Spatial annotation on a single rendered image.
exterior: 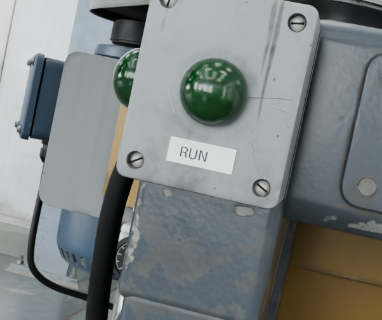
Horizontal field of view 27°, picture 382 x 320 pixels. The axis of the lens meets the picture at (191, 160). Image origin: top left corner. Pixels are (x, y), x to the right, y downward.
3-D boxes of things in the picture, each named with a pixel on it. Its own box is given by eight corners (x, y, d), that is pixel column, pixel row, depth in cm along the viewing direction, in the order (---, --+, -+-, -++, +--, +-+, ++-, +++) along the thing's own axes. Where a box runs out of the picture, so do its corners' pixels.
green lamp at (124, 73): (98, 103, 37) (111, 39, 37) (117, 106, 40) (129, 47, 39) (151, 114, 36) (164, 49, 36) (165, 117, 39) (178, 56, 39)
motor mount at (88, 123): (30, 203, 81) (62, 47, 80) (54, 199, 88) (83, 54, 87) (304, 269, 76) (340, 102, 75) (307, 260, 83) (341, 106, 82)
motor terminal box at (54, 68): (10, 160, 83) (32, 51, 82) (9, 151, 93) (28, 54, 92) (88, 174, 85) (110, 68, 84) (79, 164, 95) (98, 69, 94)
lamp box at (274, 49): (113, 174, 36) (153, -24, 35) (138, 171, 40) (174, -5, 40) (276, 211, 34) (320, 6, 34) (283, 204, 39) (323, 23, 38)
